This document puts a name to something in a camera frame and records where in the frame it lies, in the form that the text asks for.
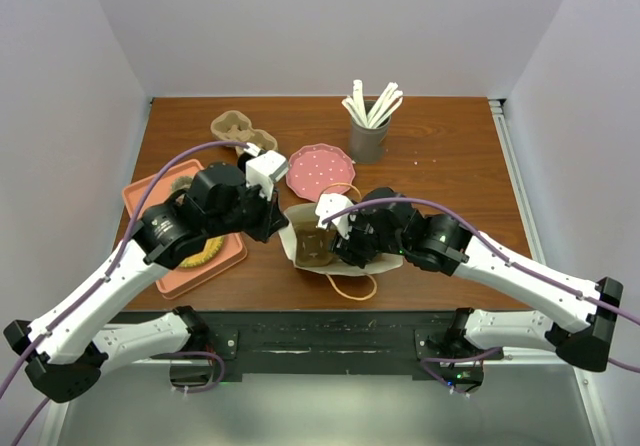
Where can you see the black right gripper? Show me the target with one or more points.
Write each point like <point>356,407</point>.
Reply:
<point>348,248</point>

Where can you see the stack of black cups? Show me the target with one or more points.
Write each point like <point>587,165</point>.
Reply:
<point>243,160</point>

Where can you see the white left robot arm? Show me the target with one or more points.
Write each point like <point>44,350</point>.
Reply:
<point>67,350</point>

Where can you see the grey straw holder cup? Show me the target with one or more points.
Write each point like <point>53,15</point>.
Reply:
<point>367,146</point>

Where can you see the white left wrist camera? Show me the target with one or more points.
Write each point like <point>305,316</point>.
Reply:
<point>264,169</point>

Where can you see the beige paper takeout bag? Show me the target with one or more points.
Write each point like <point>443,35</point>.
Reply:
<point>306,213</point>

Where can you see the white paper straw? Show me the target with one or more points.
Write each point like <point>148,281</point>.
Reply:
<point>384,106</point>
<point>349,104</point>
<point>359,103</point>

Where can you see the pink polka dot plate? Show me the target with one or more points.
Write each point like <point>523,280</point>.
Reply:
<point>317,168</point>

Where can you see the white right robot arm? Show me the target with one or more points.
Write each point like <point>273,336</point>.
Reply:
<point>571,317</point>

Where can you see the beige cardboard cup carrier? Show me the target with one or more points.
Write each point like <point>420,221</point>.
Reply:
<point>313,245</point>

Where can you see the yellow green woven coaster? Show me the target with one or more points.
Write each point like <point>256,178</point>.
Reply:
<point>211,248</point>

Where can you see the small grey woven coaster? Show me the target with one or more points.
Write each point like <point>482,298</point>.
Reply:
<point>181,183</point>

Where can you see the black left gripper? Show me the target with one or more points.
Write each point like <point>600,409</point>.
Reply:
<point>270,215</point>

